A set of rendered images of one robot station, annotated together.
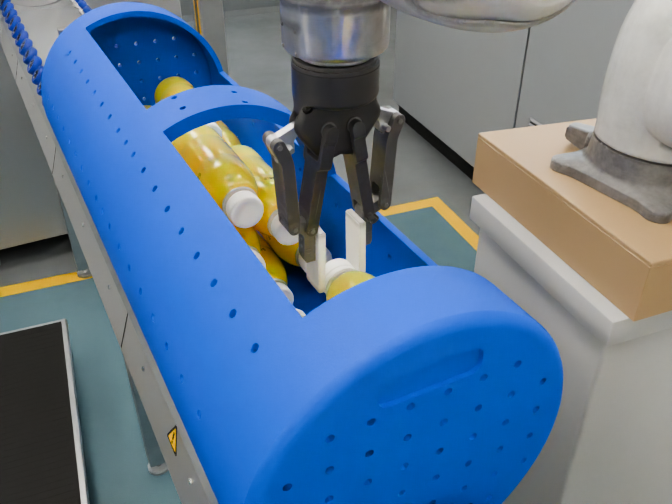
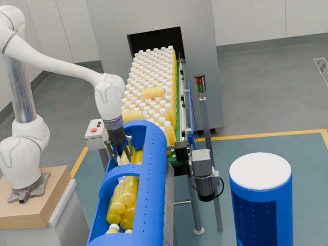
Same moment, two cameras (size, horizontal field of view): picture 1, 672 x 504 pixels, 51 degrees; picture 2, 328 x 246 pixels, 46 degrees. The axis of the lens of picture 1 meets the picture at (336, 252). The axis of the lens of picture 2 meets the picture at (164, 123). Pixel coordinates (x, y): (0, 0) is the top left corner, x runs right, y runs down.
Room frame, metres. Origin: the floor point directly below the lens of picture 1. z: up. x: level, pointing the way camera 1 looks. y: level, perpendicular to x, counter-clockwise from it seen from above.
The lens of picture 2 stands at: (1.75, 1.08, 2.16)
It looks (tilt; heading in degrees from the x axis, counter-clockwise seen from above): 28 degrees down; 214
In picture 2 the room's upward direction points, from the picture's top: 11 degrees counter-clockwise
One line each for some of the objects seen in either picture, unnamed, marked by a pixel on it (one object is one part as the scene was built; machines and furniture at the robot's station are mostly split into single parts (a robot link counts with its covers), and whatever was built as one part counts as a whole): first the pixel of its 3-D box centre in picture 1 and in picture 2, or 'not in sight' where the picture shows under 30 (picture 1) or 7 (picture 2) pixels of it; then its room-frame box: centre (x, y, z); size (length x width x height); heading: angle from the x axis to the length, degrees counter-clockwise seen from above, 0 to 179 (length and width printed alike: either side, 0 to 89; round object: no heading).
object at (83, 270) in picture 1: (67, 200); not in sight; (2.09, 0.92, 0.31); 0.06 x 0.06 x 0.63; 28
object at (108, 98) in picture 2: not in sight; (108, 98); (0.57, -0.01, 1.47); 0.13 x 0.11 x 0.16; 27
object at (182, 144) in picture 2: not in sight; (180, 152); (0.19, 0.08, 0.95); 0.10 x 0.07 x 0.10; 118
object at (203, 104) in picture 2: not in sight; (212, 170); (-0.19, 0.07, 0.55); 0.04 x 0.04 x 1.10; 28
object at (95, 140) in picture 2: not in sight; (97, 133); (0.27, -0.43, 1.05); 0.20 x 0.10 x 0.10; 28
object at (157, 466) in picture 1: (140, 382); not in sight; (1.22, 0.47, 0.31); 0.06 x 0.06 x 0.63; 28
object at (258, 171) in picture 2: not in sight; (259, 170); (0.33, 0.58, 1.03); 0.28 x 0.28 x 0.01
